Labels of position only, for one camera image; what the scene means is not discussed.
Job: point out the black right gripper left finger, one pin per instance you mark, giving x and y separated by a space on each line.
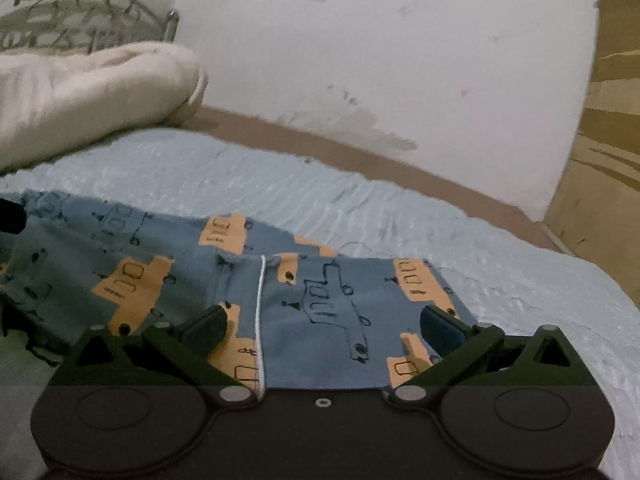
161 355

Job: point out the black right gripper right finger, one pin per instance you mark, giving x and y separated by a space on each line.
485 355

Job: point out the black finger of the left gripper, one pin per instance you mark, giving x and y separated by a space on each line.
13 217

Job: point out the blue pants with orange trucks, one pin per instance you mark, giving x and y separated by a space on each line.
300 315

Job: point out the light blue textured bedspread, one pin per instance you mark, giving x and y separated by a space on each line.
498 277

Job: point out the cream rolled blanket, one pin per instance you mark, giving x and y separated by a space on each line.
52 104

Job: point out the light wooden wardrobe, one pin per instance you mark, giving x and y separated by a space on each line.
594 214

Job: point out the metal scrollwork headboard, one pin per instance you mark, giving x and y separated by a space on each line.
81 26

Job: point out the brown wooden bed frame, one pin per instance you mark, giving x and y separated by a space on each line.
253 132

